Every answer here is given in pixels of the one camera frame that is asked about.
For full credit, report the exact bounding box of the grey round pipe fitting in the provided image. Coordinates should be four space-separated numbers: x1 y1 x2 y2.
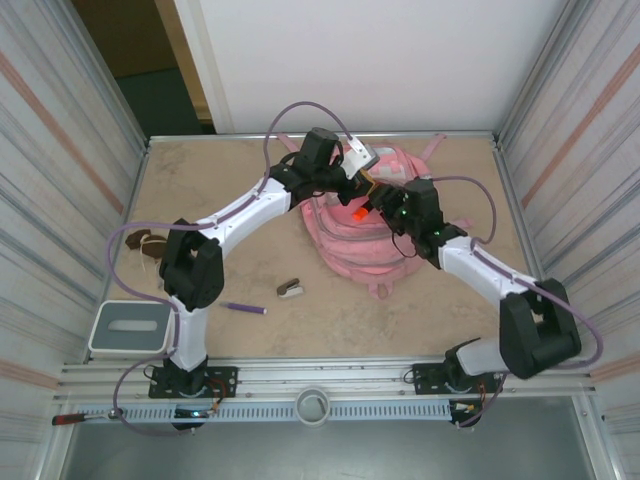
294 385 330 426

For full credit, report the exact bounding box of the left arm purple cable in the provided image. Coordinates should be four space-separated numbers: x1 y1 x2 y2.
104 101 361 441

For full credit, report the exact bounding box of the white grey scale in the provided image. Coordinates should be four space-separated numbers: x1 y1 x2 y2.
88 299 170 357

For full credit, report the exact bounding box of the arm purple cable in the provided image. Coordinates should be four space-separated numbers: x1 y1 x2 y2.
104 101 361 441
429 174 605 430

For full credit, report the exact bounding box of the pink backpack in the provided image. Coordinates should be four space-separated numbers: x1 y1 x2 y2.
277 132 474 300

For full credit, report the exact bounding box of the grey metal sheet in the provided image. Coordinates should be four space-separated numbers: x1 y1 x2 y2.
59 397 601 480

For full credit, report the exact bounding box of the aluminium mounting rail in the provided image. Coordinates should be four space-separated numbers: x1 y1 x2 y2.
52 355 599 405

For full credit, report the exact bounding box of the purple pen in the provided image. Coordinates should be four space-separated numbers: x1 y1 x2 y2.
220 300 268 317

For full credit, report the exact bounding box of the brown cloth bundle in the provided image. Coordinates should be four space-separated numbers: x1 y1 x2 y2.
124 228 169 262

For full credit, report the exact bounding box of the black orange highlighter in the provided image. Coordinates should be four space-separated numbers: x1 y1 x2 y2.
352 197 381 223

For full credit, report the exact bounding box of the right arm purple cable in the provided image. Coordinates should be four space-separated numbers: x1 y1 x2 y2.
429 174 605 430

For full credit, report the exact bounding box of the white door frame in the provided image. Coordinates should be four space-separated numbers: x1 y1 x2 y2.
153 0 236 135

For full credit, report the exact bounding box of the red handled tool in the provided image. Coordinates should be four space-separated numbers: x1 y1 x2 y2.
52 408 124 426

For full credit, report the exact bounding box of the small brown white stapler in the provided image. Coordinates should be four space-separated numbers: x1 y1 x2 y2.
276 277 305 300

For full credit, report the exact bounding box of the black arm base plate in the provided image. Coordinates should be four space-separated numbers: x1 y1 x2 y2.
148 366 239 400
410 363 503 396

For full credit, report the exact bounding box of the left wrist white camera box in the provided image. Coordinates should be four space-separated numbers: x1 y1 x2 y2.
342 139 382 180

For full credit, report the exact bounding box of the grey slotted cable duct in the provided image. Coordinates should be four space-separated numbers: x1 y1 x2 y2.
107 403 454 424

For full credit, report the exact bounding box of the corrugated metal side panel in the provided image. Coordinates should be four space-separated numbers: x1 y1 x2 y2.
492 0 640 480
0 0 151 480

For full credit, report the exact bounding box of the small circuit board with wires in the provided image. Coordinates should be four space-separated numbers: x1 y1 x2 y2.
449 399 485 430
172 407 224 432

